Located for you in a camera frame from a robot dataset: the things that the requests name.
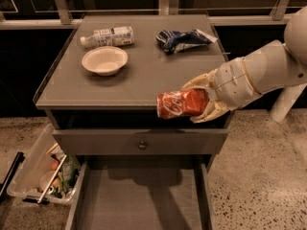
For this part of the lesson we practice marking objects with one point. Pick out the grey drawer cabinet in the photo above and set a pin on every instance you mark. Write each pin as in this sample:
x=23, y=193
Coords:
x=74, y=98

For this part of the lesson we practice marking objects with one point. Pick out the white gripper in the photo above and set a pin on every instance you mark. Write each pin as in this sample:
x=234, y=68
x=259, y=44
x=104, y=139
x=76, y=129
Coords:
x=230, y=81

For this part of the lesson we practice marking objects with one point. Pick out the clear plastic storage bin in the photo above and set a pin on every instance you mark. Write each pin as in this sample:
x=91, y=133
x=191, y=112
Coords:
x=35, y=172

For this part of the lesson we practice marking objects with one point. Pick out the open grey middle drawer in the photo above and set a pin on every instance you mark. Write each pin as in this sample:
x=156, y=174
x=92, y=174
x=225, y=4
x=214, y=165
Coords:
x=142, y=196

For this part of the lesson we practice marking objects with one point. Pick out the red coke can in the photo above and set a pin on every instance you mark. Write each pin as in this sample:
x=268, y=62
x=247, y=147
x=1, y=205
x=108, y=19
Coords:
x=190, y=102

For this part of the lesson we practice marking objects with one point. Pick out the grey top drawer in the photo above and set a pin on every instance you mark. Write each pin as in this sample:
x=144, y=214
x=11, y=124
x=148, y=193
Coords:
x=140, y=141

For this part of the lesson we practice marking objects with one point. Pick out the metal window frame railing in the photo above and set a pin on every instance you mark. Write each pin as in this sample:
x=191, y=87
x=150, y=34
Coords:
x=53, y=14

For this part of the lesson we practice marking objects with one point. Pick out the white cylindrical robot post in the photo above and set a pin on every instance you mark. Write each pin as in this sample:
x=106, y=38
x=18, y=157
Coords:
x=285, y=102

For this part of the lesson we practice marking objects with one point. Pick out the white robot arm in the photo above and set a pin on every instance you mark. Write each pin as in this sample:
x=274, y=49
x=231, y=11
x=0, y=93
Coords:
x=279, y=64

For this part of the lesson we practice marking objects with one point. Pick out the black bin lid handle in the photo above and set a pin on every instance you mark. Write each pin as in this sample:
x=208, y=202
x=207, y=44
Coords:
x=18, y=159

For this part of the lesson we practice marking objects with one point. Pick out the white plastic bottle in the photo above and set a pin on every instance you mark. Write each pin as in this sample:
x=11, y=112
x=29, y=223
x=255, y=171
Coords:
x=117, y=36

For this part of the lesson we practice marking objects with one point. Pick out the blue chip bag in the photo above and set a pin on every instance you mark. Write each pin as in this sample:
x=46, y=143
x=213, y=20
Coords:
x=172, y=42

